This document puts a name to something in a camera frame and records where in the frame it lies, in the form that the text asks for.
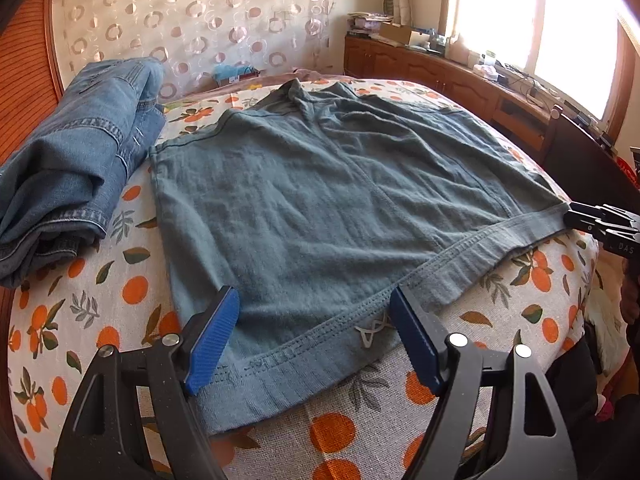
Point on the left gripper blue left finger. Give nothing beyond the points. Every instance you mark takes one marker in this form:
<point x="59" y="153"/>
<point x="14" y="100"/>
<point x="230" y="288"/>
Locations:
<point x="103" y="437"/>

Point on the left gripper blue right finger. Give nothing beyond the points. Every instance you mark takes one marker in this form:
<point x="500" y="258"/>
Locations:
<point x="496" y="415"/>

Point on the grey-blue cotton pants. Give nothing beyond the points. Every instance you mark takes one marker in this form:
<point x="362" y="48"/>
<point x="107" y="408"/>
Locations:
<point x="315" y="205"/>

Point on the orange fruit print bedsheet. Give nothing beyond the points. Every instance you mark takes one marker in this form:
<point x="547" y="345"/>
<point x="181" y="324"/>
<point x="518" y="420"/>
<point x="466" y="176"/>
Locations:
<point x="369" y="425"/>

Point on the folded blue denim jeans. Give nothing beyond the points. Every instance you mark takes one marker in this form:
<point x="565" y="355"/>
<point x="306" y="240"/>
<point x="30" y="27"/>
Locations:
<point x="60" y="189"/>

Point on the cardboard box on cabinet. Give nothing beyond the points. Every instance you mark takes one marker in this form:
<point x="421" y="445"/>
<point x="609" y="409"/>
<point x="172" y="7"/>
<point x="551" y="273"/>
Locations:
<point x="403" y="34"/>

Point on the long wooden cabinet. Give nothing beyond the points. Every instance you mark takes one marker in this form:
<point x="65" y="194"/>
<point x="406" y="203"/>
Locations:
<point x="527" y="125"/>

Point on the stack of papers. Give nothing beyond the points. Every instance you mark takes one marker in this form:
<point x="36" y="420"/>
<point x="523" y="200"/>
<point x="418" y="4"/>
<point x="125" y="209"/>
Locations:
<point x="367" y="23"/>

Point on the wooden headboard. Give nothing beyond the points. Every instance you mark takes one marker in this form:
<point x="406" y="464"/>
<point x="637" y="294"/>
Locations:
<point x="31" y="85"/>

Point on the teal item on box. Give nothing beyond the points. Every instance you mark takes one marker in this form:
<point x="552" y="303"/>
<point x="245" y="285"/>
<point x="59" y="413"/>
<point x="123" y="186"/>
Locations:
<point x="235" y="72"/>

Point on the circle pattern sheer curtain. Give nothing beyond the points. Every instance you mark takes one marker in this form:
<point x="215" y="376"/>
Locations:
<point x="196" y="41"/>

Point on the window with wooden frame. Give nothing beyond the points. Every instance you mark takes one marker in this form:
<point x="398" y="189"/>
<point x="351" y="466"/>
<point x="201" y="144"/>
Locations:
<point x="579" y="51"/>

